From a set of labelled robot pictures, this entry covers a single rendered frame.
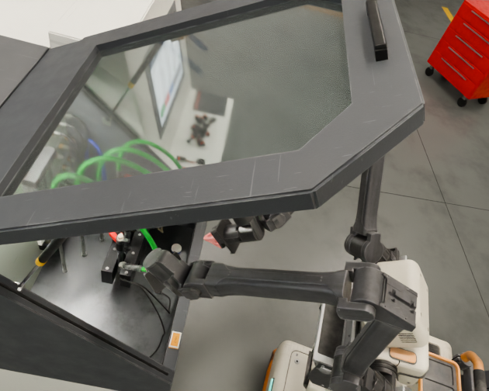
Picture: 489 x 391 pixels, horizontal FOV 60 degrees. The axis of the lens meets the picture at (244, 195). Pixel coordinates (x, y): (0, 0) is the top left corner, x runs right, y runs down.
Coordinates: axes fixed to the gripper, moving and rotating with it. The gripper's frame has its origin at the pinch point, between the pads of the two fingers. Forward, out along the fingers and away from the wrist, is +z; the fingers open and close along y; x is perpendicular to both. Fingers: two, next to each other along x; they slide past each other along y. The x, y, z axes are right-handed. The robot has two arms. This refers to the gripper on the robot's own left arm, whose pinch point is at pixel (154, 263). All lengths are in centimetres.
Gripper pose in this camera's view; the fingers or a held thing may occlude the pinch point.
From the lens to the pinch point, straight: 121.9
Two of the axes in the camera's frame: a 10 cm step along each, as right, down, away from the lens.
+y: -7.5, 5.4, -3.9
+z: -5.3, -1.2, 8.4
